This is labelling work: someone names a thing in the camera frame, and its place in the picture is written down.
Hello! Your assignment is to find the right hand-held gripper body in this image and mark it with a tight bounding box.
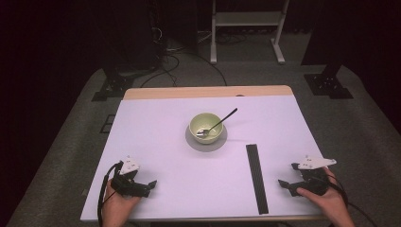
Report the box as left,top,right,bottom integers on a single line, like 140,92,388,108
292,154,338,197

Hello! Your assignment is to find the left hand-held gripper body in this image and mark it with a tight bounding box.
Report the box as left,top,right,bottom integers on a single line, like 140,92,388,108
110,155,152,199

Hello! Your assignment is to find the pale green bowl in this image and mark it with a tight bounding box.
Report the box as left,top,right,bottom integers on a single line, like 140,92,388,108
188,112,225,146

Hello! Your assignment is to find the person's left hand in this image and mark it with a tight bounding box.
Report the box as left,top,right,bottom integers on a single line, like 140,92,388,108
101,180,142,227

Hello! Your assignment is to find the person's right hand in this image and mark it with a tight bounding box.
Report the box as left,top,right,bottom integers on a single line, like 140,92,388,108
295,166,356,227

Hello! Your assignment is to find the white table mat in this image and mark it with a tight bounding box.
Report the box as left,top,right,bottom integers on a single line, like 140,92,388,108
79,95,347,221

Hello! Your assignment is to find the grey round coaster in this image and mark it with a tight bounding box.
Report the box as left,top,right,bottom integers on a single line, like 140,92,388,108
184,124,229,153

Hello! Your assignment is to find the left hand-held gripper black cable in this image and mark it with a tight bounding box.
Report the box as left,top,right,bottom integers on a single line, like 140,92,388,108
96,161,123,227

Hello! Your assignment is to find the hand-held gripper black cable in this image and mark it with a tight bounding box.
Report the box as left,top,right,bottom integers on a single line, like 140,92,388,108
96,161,123,227
325,174,379,227

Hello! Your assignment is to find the right hand-held gripper black cable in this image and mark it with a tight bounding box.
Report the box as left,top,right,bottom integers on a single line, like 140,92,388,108
325,174,379,227

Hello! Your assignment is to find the black stand with base plate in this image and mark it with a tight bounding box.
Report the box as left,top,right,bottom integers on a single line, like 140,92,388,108
91,60,159,103
300,0,355,100

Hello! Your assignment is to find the metal spoon with black handle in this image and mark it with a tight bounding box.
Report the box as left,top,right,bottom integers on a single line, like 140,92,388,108
196,107,239,139

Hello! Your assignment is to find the black floor cable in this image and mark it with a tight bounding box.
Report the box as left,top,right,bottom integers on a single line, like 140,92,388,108
176,51,229,87
139,53,181,89

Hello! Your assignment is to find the white metal stand frame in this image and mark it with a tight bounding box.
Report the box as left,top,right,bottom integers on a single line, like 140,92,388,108
209,0,290,65

